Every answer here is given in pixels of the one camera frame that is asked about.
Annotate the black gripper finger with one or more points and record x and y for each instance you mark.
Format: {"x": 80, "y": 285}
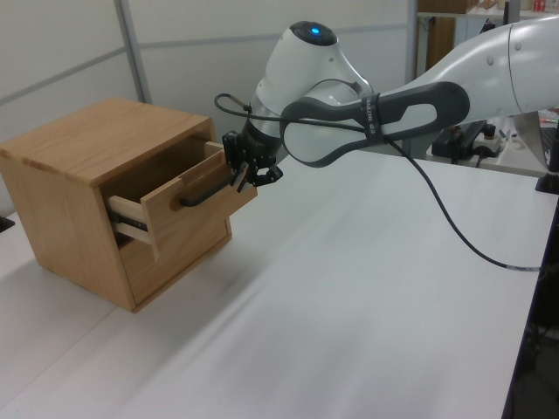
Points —
{"x": 232, "y": 148}
{"x": 267, "y": 176}

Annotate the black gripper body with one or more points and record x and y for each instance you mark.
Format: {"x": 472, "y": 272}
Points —
{"x": 260, "y": 150}

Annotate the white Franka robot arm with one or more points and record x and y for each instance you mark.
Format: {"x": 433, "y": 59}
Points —
{"x": 314, "y": 70}

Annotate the wooden two-drawer cabinet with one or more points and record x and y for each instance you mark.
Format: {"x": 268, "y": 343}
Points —
{"x": 57, "y": 209}

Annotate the black power box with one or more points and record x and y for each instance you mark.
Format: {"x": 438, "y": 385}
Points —
{"x": 445, "y": 142}

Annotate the wooden background cabinet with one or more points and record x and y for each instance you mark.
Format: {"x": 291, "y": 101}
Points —
{"x": 441, "y": 43}

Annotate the white emergency stop box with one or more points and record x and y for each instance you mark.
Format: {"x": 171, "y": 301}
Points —
{"x": 491, "y": 142}

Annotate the white background desk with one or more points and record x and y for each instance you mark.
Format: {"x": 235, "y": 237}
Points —
{"x": 511, "y": 162}

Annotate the silver laptop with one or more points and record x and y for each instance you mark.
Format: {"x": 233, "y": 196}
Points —
{"x": 535, "y": 139}

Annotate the grey partition post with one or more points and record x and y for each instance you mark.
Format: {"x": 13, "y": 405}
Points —
{"x": 133, "y": 48}

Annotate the small black base plate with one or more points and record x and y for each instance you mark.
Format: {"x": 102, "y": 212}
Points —
{"x": 6, "y": 223}

